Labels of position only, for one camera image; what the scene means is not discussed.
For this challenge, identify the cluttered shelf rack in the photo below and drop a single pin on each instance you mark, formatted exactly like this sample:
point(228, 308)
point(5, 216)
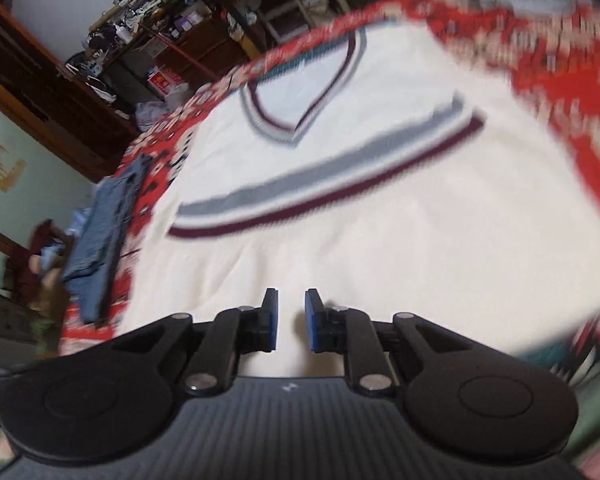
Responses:
point(130, 15)

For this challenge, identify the tall wooden wardrobe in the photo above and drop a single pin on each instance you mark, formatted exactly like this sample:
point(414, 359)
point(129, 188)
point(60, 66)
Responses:
point(30, 85)

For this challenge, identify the white drawer unit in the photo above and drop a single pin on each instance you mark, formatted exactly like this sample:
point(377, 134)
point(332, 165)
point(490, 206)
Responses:
point(280, 25)

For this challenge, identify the crumpled plastic bag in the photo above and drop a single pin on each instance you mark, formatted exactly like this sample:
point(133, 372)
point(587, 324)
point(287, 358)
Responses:
point(152, 115)

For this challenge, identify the red and white carton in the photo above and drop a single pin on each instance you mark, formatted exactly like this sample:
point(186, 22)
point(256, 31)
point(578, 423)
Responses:
point(165, 81)

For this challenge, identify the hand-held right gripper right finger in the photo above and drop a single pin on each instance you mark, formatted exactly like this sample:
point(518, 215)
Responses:
point(312, 322)

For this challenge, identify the gold wall decal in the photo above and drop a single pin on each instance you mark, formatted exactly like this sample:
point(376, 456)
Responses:
point(2, 165)

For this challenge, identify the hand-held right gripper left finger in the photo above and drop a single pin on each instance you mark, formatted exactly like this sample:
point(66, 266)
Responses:
point(270, 322)

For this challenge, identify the folded blue jeans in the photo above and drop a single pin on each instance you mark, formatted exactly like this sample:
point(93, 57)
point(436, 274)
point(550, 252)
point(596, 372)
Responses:
point(100, 240)

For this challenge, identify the wooden drawer cabinet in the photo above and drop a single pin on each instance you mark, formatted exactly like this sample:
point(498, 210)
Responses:
point(210, 55)

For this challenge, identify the red patterned blanket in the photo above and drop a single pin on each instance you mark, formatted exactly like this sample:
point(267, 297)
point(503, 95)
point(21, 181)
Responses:
point(555, 70)

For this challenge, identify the white knit vest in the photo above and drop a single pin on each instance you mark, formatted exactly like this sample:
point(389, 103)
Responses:
point(380, 235)

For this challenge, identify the red broom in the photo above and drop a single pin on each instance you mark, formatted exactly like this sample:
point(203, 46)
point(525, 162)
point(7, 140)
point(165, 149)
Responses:
point(180, 52)

